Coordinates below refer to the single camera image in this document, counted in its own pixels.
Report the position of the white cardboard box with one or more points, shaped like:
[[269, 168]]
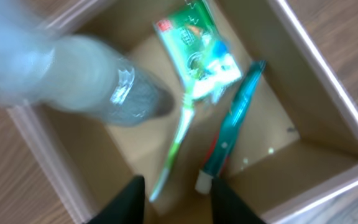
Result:
[[297, 148]]

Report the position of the clear plastic bottle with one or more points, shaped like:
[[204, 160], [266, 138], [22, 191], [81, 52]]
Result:
[[74, 73]]

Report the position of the teal toothpaste tube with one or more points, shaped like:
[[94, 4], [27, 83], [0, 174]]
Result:
[[225, 140]]

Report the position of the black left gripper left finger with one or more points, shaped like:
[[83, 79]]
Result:
[[127, 207]]

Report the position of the green toothbrush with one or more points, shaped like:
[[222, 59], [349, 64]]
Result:
[[186, 117]]

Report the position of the green soap packet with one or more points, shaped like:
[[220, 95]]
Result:
[[200, 54]]

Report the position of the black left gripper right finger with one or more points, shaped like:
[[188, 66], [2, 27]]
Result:
[[228, 207]]

